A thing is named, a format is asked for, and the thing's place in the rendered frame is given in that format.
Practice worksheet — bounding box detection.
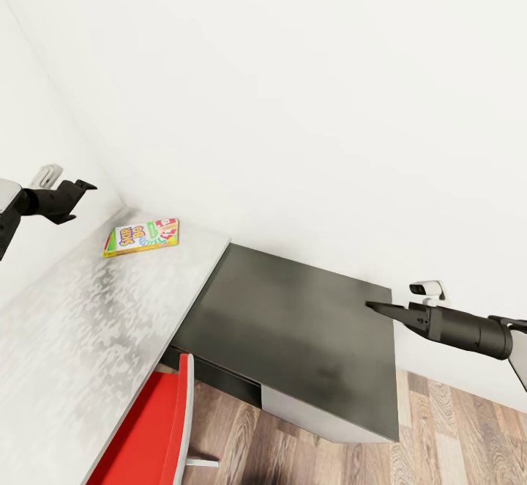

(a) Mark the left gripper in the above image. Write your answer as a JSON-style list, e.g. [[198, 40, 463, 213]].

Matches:
[[43, 179, 97, 225]]

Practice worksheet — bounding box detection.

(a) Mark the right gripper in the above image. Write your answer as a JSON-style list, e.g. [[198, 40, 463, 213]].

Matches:
[[365, 301, 481, 351]]

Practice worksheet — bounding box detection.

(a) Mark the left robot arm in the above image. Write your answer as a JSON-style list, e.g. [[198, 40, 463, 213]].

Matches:
[[0, 163, 97, 259]]

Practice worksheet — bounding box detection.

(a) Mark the board game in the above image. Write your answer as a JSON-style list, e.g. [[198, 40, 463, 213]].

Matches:
[[102, 218, 179, 258]]

